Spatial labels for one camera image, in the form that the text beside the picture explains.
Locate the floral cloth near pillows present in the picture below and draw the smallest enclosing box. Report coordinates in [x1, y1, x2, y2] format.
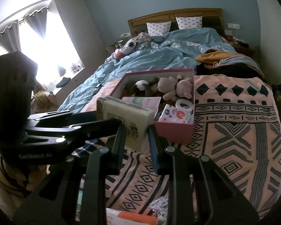
[105, 32, 152, 63]

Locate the pink knitted teddy bear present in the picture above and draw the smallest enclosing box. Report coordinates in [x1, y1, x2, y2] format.
[157, 75, 193, 102]

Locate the mustard garment on bed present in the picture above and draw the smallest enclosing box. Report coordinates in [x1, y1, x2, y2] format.
[195, 49, 243, 69]

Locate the small beige product box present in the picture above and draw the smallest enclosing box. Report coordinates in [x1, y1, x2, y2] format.
[96, 96, 155, 153]

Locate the orange white package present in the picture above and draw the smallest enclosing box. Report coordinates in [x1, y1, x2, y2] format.
[106, 208, 167, 225]

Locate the white green-print lotion tube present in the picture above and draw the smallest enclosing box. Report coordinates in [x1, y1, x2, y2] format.
[122, 97, 161, 113]

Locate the peach black patterned blanket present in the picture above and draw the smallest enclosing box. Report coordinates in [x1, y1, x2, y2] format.
[72, 73, 281, 221]

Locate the tissue pack with flower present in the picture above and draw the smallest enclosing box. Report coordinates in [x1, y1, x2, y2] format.
[158, 104, 193, 124]

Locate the pink cardboard box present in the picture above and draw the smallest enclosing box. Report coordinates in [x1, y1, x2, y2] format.
[111, 69, 195, 145]

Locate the blue floral duvet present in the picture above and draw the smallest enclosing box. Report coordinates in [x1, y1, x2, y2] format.
[59, 27, 235, 112]

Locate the right patterned pillow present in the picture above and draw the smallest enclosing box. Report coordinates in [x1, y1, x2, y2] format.
[176, 16, 203, 29]

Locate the brown knitted plush toy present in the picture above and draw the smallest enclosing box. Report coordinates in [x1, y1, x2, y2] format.
[123, 77, 159, 97]

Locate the patterned pillow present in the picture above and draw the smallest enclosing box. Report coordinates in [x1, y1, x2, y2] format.
[147, 21, 171, 36]
[176, 16, 203, 29]

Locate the wooden headboard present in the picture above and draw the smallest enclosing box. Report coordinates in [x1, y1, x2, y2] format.
[128, 8, 225, 37]

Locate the white tape roll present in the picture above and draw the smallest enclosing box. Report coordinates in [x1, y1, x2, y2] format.
[175, 99, 194, 113]

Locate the grey curtain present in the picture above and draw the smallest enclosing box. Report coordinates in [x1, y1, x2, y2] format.
[0, 7, 49, 52]

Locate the left patterned pillow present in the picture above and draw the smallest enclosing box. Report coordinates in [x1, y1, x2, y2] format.
[147, 21, 171, 36]

